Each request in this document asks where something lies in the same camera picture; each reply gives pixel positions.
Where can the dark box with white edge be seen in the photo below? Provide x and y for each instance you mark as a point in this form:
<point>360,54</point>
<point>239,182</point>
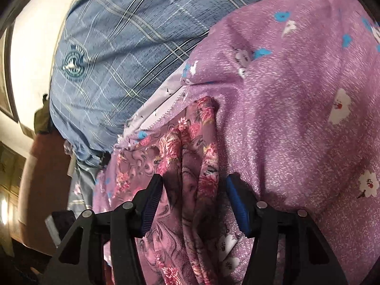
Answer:
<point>61,224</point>

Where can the grey floral pillow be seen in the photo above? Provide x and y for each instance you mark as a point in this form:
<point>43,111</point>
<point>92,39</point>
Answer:
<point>83,184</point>

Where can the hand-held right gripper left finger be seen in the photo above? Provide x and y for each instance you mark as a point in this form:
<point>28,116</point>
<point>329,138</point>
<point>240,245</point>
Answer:
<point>150,204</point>

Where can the small black clip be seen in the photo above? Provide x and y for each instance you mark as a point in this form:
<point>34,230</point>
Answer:
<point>104,158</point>

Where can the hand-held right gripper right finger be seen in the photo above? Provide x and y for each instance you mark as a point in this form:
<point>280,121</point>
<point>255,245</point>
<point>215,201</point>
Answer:
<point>239,207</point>

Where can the wooden cabinet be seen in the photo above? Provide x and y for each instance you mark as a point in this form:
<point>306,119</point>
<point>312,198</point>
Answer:
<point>10,166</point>

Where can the framed wall map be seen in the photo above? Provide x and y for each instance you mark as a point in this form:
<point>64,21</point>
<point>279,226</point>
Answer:
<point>6,95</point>

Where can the blue plaid quilt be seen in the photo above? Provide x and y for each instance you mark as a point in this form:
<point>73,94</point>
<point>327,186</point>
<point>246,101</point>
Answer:
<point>133,50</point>

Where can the olive green cloth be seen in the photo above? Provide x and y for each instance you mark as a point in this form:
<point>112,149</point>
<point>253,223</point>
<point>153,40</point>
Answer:
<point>43,118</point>

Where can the purple floral bed sheet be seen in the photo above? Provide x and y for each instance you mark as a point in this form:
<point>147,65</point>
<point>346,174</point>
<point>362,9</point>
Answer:
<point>291,109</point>

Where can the maroon floral shirt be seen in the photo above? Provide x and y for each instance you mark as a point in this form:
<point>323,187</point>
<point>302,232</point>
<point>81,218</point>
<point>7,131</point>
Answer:
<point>184,166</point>

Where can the brown padded headboard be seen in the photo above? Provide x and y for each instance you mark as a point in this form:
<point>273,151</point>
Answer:
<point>44,184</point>

